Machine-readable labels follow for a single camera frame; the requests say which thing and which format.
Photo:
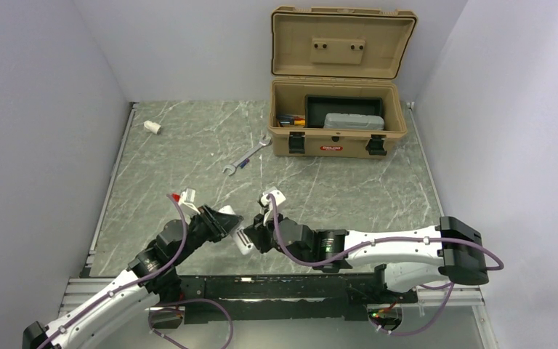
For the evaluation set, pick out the tan plastic toolbox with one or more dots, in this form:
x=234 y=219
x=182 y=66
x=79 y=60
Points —
x=337 y=51

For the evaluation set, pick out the grey plastic case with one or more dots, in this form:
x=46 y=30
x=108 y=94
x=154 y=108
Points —
x=353 y=121

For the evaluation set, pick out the white remote control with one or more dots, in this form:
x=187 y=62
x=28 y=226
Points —
x=241 y=240

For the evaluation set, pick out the black tray in toolbox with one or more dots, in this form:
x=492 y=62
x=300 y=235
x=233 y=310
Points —
x=318 y=106

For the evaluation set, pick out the aluminium frame rail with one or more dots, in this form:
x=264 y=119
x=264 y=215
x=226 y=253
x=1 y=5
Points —
x=283 y=294

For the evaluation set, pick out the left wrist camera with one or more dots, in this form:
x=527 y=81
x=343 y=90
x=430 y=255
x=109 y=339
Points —
x=186 y=201

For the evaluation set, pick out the white plastic tube piece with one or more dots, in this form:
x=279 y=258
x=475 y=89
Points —
x=152 y=127

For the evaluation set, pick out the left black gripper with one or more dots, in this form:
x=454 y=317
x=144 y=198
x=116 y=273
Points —
x=219 y=224

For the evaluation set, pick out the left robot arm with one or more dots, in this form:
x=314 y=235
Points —
x=150 y=280

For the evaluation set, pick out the colourful tools in toolbox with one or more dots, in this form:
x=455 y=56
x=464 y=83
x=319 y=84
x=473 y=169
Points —
x=288 y=120

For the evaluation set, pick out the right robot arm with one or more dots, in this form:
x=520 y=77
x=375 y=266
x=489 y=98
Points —
x=450 y=251

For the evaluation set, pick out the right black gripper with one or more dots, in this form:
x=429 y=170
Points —
x=258 y=233

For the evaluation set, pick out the silver open-end wrench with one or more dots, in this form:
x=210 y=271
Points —
x=231 y=168

